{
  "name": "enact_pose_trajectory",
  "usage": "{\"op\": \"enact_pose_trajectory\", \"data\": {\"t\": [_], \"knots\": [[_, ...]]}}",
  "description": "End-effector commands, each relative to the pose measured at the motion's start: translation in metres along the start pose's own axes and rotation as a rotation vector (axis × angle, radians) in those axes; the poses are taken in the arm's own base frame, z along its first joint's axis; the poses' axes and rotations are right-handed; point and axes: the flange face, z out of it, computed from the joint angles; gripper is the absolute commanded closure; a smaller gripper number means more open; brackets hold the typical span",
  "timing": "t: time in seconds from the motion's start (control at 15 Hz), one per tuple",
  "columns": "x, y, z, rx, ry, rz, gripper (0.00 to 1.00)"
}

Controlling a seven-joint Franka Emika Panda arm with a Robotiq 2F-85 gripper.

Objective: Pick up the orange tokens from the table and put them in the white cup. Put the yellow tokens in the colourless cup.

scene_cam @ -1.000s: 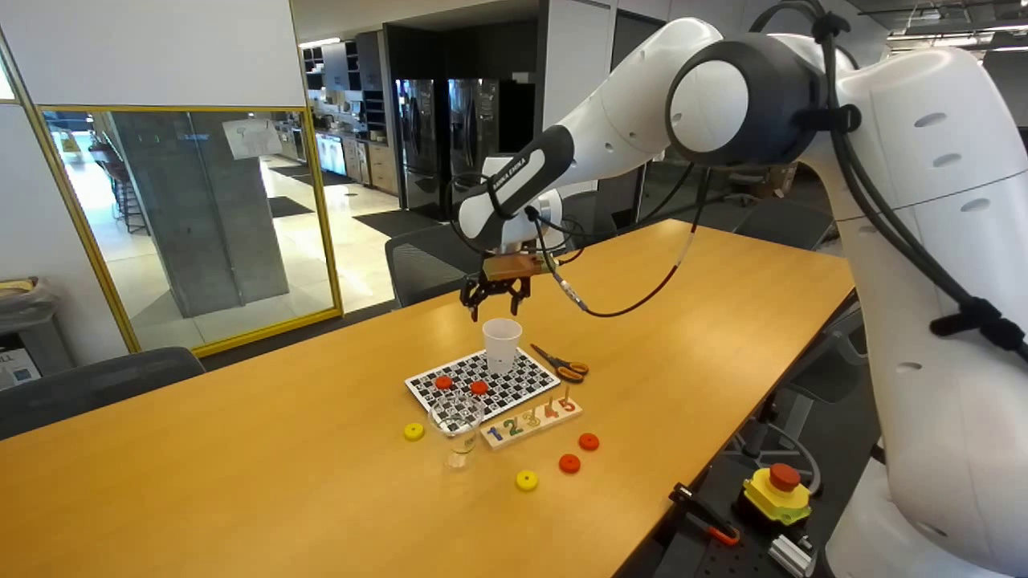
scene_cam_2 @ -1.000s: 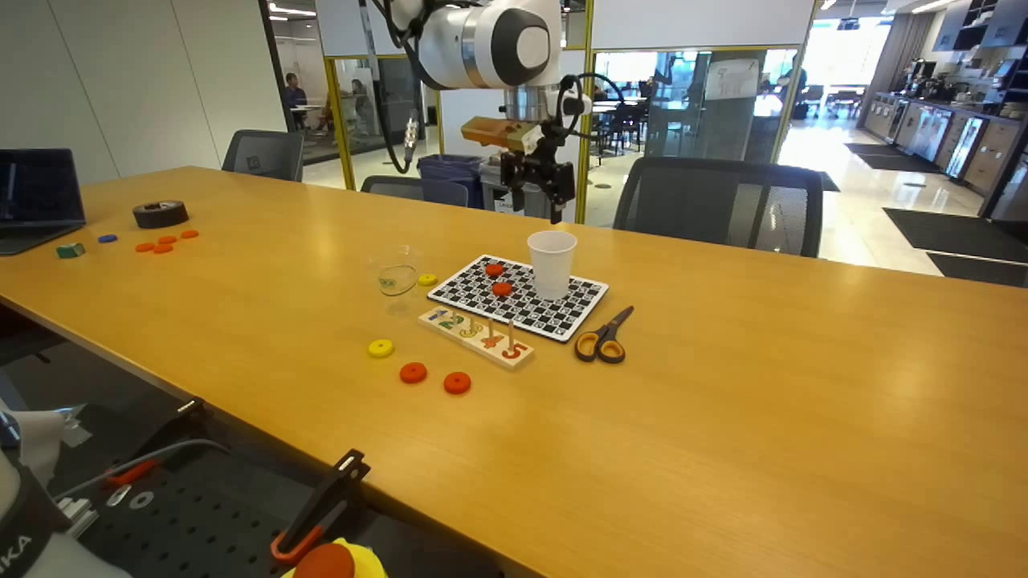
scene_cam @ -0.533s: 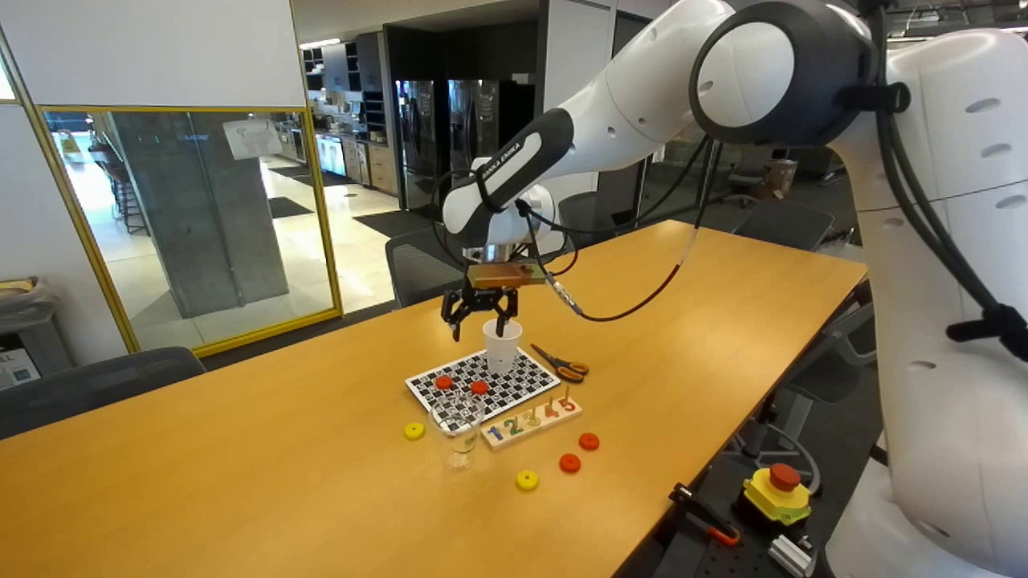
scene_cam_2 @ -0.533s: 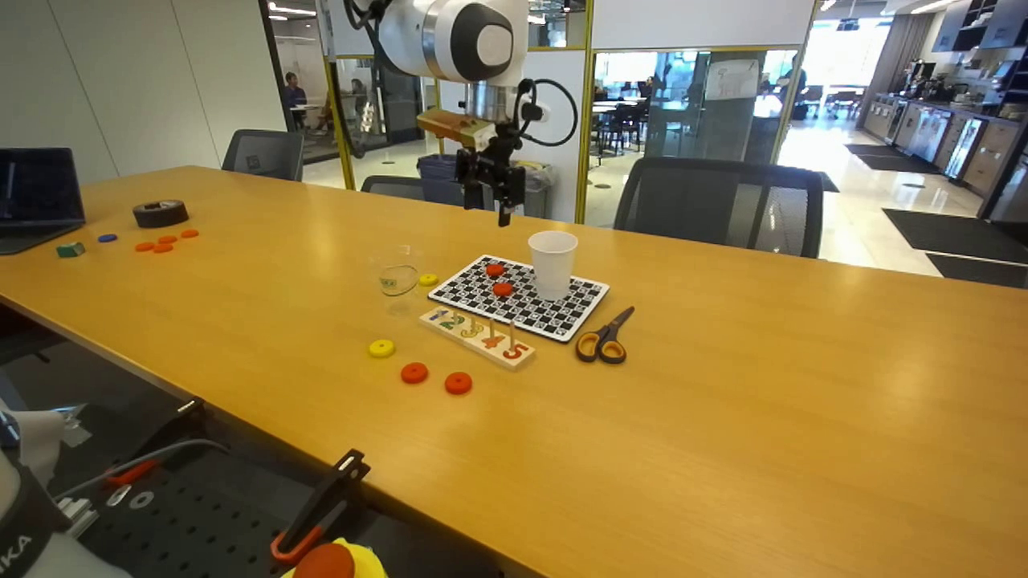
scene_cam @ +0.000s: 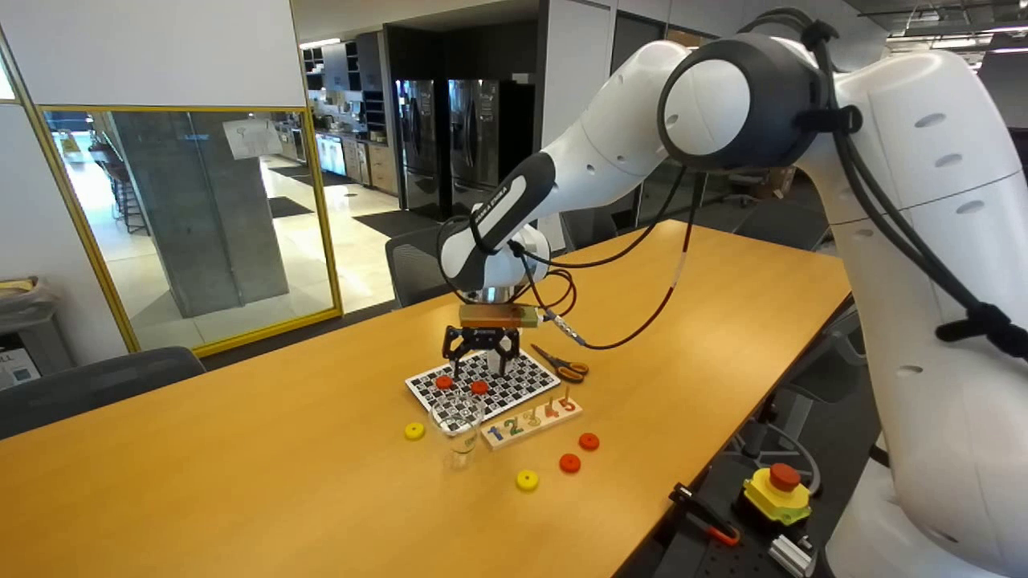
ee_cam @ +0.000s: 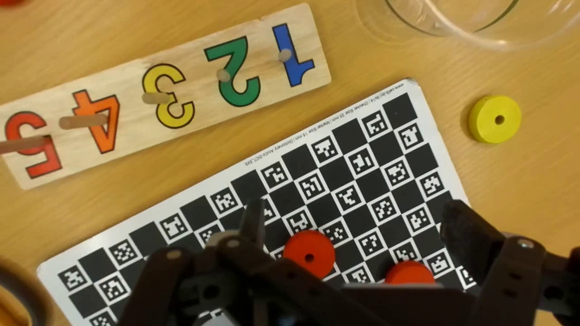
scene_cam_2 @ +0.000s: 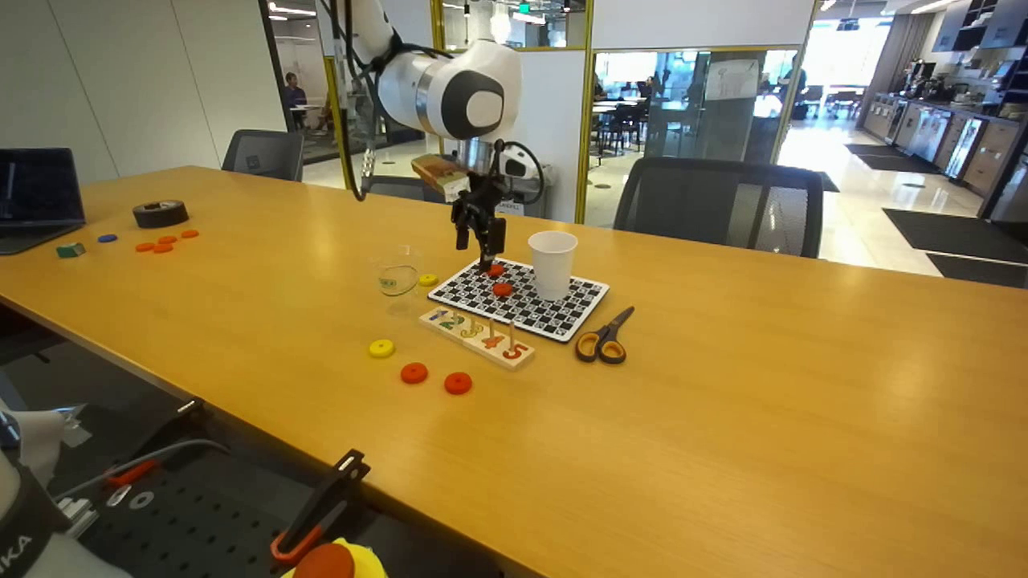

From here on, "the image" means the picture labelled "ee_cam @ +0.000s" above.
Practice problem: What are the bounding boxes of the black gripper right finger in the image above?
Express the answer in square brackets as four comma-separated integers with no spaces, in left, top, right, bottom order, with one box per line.
[441,201,580,326]

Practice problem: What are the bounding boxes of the wooden number puzzle board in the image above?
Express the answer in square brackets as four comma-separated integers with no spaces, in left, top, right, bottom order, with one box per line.
[0,2,334,192]

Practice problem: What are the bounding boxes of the yellow round token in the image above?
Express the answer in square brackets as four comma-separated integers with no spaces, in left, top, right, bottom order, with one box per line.
[468,94,525,147]

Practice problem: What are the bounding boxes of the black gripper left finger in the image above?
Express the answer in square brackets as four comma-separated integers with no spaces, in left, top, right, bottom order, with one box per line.
[124,198,389,326]

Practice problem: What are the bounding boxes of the black white checkerboard card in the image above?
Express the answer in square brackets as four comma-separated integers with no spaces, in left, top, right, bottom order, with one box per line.
[35,78,479,326]

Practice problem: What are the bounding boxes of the clear plastic cup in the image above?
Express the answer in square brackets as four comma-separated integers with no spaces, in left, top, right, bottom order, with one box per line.
[356,0,580,51]

